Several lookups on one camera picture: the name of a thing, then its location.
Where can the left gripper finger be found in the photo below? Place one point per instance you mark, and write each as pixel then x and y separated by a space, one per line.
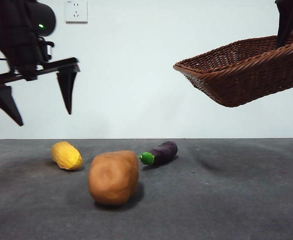
pixel 4 100
pixel 67 87

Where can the brown wicker basket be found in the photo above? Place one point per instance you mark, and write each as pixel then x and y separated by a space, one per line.
pixel 249 75

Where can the yellow corn cob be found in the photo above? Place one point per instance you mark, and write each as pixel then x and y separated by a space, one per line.
pixel 66 156

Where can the brown potato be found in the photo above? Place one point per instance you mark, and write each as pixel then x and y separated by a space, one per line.
pixel 112 178

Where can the purple eggplant with green cap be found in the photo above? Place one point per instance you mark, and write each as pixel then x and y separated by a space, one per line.
pixel 162 153

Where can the white wall socket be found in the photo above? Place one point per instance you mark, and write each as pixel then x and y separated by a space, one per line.
pixel 77 12

